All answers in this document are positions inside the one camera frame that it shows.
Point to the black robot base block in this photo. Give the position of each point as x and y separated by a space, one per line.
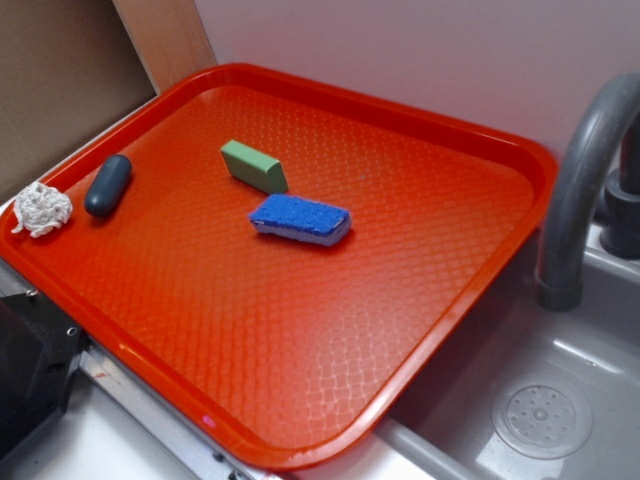
41 347

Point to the dark grey plastic pickle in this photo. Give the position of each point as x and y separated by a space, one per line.
108 186

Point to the blue sponge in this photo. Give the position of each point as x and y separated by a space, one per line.
302 220

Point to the red plastic tray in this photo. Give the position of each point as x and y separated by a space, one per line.
285 353

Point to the green rectangular block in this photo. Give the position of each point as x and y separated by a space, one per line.
254 168

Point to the grey faucet spout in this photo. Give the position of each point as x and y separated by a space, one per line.
578 195

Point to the grey plastic sink basin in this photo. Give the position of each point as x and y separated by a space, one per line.
443 420

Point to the wooden board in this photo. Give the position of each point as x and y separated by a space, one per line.
169 38

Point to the white crumpled cloth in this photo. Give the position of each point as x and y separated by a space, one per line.
40 209

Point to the round sink drain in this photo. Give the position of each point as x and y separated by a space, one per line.
542 420

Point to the brown cardboard panel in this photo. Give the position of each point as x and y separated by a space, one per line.
68 72

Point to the dark grey faucet handle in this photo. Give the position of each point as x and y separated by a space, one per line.
620 236

